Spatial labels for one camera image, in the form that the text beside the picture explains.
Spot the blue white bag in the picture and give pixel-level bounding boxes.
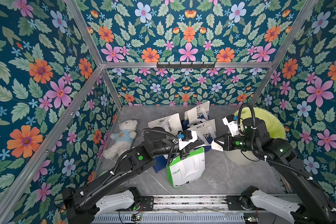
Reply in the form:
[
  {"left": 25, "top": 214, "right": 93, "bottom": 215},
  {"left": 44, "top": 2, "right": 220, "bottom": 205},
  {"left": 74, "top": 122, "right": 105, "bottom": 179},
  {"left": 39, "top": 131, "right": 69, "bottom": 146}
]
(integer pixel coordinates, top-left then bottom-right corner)
[
  {"left": 188, "top": 119, "right": 217, "bottom": 148},
  {"left": 153, "top": 155, "right": 167, "bottom": 173},
  {"left": 148, "top": 116, "right": 170, "bottom": 133},
  {"left": 183, "top": 101, "right": 210, "bottom": 127}
]

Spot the back right blue white bag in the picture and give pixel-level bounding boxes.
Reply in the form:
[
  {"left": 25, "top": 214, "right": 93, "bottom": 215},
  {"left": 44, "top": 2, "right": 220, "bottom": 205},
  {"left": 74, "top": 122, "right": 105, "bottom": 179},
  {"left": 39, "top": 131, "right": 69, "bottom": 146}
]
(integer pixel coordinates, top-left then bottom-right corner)
[{"left": 183, "top": 101, "right": 210, "bottom": 127}]

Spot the back left blue white bag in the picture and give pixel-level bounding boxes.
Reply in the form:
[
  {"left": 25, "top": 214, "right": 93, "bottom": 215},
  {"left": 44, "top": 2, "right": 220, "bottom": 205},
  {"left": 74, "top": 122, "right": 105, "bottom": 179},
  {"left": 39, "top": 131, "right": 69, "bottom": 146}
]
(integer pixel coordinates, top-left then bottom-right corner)
[{"left": 148, "top": 116, "right": 170, "bottom": 133}]

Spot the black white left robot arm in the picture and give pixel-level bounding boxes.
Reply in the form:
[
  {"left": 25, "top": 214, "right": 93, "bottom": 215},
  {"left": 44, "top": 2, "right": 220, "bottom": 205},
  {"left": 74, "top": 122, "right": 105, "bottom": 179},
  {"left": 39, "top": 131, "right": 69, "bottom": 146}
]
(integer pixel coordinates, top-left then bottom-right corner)
[{"left": 62, "top": 127, "right": 204, "bottom": 224}]

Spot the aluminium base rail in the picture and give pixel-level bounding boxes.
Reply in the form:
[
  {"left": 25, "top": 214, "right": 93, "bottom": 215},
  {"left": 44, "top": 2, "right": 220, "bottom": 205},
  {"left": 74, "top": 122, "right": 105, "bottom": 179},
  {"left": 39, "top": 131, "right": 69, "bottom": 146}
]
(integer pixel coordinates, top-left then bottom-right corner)
[{"left": 93, "top": 192, "right": 302, "bottom": 224}]

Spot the white teddy bear blue shirt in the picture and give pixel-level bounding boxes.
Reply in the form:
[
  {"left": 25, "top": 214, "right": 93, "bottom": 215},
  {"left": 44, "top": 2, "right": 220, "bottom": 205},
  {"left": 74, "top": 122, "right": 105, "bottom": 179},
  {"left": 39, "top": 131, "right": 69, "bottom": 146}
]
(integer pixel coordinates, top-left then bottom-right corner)
[{"left": 103, "top": 119, "right": 138, "bottom": 159}]

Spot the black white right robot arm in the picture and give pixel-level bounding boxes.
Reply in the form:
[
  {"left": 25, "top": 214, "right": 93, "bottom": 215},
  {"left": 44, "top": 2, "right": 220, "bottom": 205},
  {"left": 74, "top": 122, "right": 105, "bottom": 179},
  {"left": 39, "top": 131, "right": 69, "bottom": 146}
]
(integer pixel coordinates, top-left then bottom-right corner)
[{"left": 214, "top": 104, "right": 336, "bottom": 224}]

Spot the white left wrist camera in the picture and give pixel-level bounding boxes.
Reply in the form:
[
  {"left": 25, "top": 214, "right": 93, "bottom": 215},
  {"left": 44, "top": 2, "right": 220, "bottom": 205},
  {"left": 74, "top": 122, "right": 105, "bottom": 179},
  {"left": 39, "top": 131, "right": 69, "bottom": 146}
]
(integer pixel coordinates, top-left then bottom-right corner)
[{"left": 178, "top": 130, "right": 199, "bottom": 151}]

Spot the green white takeout bag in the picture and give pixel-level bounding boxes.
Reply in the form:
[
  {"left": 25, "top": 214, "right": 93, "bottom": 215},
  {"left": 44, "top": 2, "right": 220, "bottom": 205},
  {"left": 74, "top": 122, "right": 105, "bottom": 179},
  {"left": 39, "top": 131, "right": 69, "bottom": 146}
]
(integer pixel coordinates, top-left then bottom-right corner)
[{"left": 167, "top": 147, "right": 205, "bottom": 188}]

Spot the white trash bin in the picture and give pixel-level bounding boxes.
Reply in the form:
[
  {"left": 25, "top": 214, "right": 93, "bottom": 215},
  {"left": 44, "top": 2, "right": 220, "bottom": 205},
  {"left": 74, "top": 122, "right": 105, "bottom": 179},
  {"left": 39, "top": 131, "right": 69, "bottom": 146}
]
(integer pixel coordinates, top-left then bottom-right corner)
[{"left": 224, "top": 149, "right": 258, "bottom": 166}]

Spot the black wall hook rail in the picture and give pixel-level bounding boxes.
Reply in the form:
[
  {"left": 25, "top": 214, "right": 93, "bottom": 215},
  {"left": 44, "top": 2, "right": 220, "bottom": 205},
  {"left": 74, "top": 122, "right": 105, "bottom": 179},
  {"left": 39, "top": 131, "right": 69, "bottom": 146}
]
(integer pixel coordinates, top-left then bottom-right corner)
[{"left": 156, "top": 62, "right": 216, "bottom": 70}]

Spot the front left blue white bag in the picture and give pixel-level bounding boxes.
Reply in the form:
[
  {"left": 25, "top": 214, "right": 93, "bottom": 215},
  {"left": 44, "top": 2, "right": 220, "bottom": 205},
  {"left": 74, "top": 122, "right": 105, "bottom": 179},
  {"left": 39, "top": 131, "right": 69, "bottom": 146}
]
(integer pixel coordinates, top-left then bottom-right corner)
[{"left": 153, "top": 155, "right": 167, "bottom": 173}]

